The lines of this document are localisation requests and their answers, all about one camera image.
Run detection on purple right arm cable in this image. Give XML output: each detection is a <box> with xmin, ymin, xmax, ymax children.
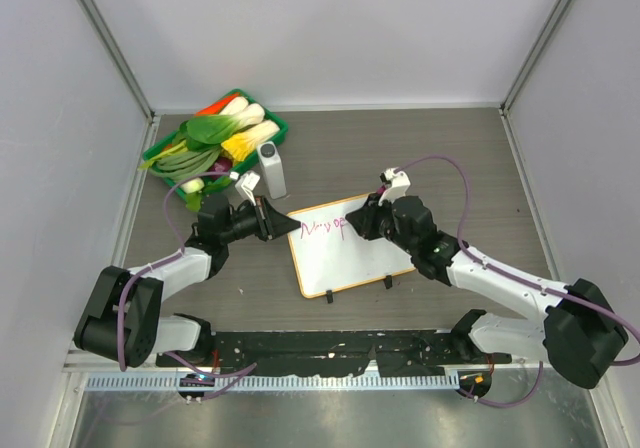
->
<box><xmin>399</xmin><ymin>154</ymin><xmax>640</xmax><ymax>408</ymax></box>

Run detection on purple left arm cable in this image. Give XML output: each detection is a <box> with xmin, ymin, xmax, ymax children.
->
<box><xmin>118</xmin><ymin>170</ymin><xmax>259</xmax><ymax>402</ymax></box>

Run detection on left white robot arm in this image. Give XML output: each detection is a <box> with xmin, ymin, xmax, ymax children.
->
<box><xmin>74</xmin><ymin>193</ymin><xmax>301</xmax><ymax>370</ymax></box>

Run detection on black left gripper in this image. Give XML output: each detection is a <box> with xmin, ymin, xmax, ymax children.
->
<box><xmin>220</xmin><ymin>196</ymin><xmax>300</xmax><ymax>245</ymax></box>

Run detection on orange toy carrot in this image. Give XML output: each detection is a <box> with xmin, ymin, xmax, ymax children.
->
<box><xmin>195</xmin><ymin>92</ymin><xmax>240</xmax><ymax>117</ymax></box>

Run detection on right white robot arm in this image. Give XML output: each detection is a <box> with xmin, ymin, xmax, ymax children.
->
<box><xmin>346</xmin><ymin>194</ymin><xmax>629</xmax><ymax>389</ymax></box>

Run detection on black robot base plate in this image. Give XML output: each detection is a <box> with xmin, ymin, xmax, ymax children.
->
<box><xmin>172</xmin><ymin>330</ymin><xmax>511</xmax><ymax>378</ymax></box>

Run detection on grey slotted cable duct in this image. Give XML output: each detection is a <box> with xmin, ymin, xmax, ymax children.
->
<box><xmin>85</xmin><ymin>371</ymin><xmax>459</xmax><ymax>394</ymax></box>

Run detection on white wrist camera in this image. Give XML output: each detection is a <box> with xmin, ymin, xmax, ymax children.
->
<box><xmin>229</xmin><ymin>170</ymin><xmax>260</xmax><ymax>205</ymax></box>
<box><xmin>378</xmin><ymin>167</ymin><xmax>411</xmax><ymax>206</ymax></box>

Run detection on white bok choy toy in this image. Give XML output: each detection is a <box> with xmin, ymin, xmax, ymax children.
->
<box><xmin>235</xmin><ymin>103</ymin><xmax>265</xmax><ymax>131</ymax></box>

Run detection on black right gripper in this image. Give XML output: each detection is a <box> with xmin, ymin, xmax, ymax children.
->
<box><xmin>348</xmin><ymin>191</ymin><xmax>418</xmax><ymax>255</ymax></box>

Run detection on white pen holder box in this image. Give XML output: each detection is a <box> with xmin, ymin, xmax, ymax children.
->
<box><xmin>257</xmin><ymin>141</ymin><xmax>287</xmax><ymax>199</ymax></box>

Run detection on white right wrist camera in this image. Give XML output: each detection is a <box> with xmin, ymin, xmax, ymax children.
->
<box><xmin>378</xmin><ymin>167</ymin><xmax>411</xmax><ymax>206</ymax></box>

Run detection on yellow framed whiteboard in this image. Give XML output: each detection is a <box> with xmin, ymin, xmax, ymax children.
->
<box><xmin>288</xmin><ymin>195</ymin><xmax>414</xmax><ymax>299</ymax></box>

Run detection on purple toy onion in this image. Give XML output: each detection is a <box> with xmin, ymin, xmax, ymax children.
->
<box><xmin>209</xmin><ymin>157</ymin><xmax>233</xmax><ymax>177</ymax></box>

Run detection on black wire whiteboard stand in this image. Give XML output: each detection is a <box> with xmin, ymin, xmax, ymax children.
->
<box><xmin>325</xmin><ymin>275</ymin><xmax>393</xmax><ymax>304</ymax></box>

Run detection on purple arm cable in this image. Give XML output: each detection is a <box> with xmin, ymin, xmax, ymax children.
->
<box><xmin>399</xmin><ymin>154</ymin><xmax>640</xmax><ymax>408</ymax></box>
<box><xmin>118</xmin><ymin>170</ymin><xmax>259</xmax><ymax>402</ymax></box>

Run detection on yellow napa cabbage toy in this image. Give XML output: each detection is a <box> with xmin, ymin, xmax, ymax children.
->
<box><xmin>221</xmin><ymin>120</ymin><xmax>280</xmax><ymax>163</ymax></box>

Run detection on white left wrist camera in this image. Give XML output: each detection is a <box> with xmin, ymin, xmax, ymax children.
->
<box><xmin>229</xmin><ymin>170</ymin><xmax>260</xmax><ymax>205</ymax></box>

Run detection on green bok choy toy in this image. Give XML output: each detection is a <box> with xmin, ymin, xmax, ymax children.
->
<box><xmin>170</xmin><ymin>95</ymin><xmax>249</xmax><ymax>151</ymax></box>

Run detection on green onion toy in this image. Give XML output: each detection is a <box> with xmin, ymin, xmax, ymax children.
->
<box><xmin>138</xmin><ymin>143</ymin><xmax>221</xmax><ymax>184</ymax></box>

